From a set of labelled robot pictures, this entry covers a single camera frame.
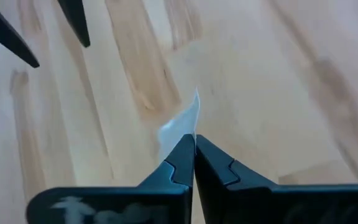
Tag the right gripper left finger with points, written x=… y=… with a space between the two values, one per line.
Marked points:
x=120 y=205

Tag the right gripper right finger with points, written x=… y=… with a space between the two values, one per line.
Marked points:
x=275 y=205

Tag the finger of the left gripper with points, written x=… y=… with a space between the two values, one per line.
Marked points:
x=5 y=34
x=76 y=18

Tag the plain white bandage packet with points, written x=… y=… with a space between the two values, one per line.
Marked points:
x=182 y=124

